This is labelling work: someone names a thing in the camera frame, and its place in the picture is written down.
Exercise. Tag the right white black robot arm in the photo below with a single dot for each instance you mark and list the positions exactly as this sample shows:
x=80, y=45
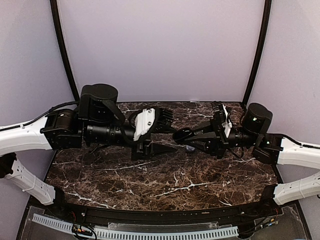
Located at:
x=270, y=148

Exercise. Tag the white slotted cable duct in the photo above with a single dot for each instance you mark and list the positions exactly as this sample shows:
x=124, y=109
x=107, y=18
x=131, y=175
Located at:
x=121, y=231

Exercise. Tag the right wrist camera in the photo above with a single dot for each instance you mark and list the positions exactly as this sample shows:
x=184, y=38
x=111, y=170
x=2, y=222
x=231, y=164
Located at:
x=222, y=117

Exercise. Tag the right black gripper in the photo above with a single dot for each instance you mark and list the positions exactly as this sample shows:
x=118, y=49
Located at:
x=216, y=140

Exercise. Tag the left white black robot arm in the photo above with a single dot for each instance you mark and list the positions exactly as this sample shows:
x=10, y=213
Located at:
x=96, y=119

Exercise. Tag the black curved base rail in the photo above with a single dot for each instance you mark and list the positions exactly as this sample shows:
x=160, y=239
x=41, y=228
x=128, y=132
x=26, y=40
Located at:
x=244, y=213

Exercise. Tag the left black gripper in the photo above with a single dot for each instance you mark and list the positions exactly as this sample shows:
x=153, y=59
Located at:
x=146, y=152

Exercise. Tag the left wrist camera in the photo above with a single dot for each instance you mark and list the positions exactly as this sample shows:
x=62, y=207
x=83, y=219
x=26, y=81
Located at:
x=145, y=120

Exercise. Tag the purple earbud charging case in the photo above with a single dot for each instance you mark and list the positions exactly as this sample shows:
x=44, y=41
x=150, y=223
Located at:
x=190, y=149

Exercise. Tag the right black frame post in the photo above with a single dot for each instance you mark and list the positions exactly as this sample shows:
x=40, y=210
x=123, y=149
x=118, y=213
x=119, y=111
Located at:
x=258, y=53

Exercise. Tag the black frame post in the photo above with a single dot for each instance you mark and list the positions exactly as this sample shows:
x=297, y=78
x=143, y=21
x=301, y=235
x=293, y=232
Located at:
x=62, y=49
x=258, y=53

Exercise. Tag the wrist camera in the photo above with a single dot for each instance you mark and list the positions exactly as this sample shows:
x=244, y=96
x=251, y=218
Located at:
x=222, y=117
x=145, y=120

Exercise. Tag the black earbud charging case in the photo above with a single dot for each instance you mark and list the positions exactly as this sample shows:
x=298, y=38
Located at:
x=182, y=134

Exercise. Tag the left black frame post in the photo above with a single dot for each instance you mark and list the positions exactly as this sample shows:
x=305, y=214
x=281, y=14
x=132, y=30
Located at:
x=62, y=49

